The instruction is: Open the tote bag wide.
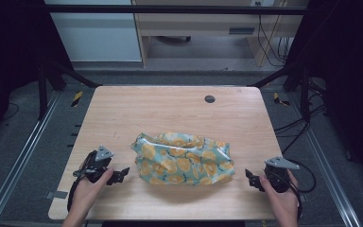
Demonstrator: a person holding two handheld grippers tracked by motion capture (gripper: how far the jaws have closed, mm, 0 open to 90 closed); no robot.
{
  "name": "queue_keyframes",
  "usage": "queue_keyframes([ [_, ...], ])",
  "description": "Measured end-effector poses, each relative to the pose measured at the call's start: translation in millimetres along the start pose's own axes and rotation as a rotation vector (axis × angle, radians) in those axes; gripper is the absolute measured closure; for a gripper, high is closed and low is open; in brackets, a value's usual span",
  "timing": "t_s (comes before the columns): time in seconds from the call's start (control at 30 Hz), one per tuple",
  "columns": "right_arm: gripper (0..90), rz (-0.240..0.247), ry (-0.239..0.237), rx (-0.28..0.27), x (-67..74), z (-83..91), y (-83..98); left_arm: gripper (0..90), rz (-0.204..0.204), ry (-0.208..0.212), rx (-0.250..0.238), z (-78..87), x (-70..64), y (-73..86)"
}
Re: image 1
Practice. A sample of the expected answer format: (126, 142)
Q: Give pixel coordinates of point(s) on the grey round table grommet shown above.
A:
(210, 99)

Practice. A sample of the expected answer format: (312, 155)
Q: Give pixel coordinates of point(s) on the light wooden desk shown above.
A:
(201, 23)

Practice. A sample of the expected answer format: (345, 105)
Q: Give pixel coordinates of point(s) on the teal orange-print cloth bag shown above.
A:
(182, 160)

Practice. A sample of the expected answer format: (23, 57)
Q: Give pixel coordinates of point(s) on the grey tape strip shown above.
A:
(57, 195)

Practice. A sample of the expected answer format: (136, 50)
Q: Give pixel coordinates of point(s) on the person's left hand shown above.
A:
(87, 195)

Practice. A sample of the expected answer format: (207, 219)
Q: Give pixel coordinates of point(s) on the black metal frame stand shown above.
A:
(44, 91)
(304, 91)

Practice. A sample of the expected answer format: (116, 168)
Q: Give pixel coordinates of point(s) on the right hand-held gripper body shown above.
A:
(277, 178)

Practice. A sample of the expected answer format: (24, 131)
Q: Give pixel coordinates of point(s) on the black curtain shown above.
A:
(6, 56)
(349, 78)

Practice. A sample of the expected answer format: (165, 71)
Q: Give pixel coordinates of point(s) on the person's right hand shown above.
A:
(282, 203)

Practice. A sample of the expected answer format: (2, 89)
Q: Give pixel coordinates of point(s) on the yellow black striped tape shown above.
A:
(279, 99)
(77, 99)

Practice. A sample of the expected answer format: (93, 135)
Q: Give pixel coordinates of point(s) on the aluminium floor rail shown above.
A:
(22, 157)
(327, 170)

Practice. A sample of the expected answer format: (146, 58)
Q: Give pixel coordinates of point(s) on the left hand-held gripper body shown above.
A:
(98, 165)

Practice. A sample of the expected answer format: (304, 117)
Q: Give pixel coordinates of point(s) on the black horizontal frame bar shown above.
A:
(170, 9)

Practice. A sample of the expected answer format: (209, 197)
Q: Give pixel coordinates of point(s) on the white cabinet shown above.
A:
(97, 34)

